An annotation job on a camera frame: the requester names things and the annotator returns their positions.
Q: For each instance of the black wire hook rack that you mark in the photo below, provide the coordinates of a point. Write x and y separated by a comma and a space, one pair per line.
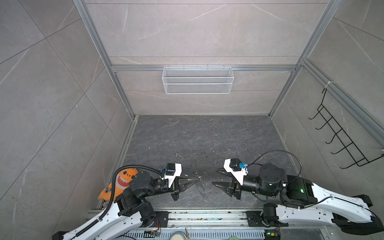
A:
340, 134

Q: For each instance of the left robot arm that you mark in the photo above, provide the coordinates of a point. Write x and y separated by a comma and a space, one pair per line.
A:
130, 209

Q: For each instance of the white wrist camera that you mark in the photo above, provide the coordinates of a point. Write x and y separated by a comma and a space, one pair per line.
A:
170, 172
237, 168

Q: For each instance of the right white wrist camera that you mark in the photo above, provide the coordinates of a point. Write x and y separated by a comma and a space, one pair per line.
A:
237, 168

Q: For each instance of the white wire mesh basket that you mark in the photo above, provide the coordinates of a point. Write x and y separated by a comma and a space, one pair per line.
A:
197, 80

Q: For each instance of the orange plush shark toy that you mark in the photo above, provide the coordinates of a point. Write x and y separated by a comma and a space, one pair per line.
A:
122, 182

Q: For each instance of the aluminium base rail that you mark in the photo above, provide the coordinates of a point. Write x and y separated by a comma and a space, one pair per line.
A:
210, 224

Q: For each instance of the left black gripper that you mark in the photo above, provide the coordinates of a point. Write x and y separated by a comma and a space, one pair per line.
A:
178, 185

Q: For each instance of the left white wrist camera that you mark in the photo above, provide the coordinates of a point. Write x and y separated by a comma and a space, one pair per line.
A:
170, 172

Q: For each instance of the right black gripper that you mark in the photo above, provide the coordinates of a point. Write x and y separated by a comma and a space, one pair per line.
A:
230, 187

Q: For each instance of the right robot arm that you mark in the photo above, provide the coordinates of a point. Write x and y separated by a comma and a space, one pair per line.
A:
294, 200

